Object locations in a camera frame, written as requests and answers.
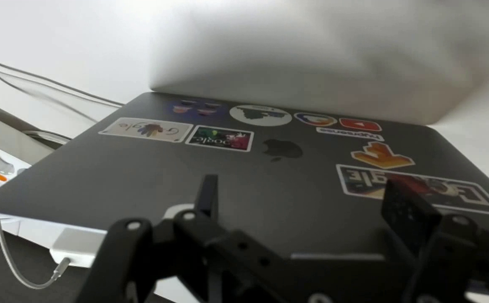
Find grey laptop with stickers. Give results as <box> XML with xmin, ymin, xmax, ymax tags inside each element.
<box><xmin>0</xmin><ymin>92</ymin><xmax>489</xmax><ymax>257</ymax></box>

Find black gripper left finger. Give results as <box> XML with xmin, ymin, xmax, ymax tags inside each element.
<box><xmin>195</xmin><ymin>174</ymin><xmax>218</xmax><ymax>218</ymax></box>

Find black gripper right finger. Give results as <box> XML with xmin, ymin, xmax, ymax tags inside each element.
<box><xmin>381</xmin><ymin>176</ymin><xmax>440</xmax><ymax>257</ymax></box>

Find white laptop charging cable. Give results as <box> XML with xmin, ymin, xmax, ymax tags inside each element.
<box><xmin>0</xmin><ymin>50</ymin><xmax>126</xmax><ymax>291</ymax></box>

